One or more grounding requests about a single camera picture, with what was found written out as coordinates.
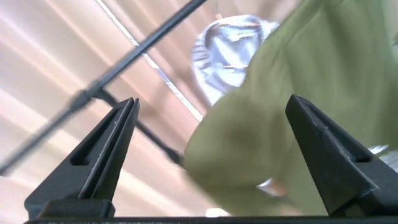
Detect green printed shirt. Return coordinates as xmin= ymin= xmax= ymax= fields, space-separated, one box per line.
xmin=183 ymin=0 xmax=398 ymax=217

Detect black clothes rack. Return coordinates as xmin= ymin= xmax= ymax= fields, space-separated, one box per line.
xmin=0 ymin=0 xmax=208 ymax=177

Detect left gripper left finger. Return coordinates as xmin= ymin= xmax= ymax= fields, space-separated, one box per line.
xmin=24 ymin=97 xmax=141 ymax=219

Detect beige curtain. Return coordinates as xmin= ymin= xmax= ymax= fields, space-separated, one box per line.
xmin=0 ymin=0 xmax=299 ymax=218

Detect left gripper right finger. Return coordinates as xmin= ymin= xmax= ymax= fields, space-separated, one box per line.
xmin=285 ymin=94 xmax=398 ymax=217

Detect pale grey shorts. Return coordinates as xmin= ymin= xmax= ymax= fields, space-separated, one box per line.
xmin=191 ymin=14 xmax=280 ymax=106

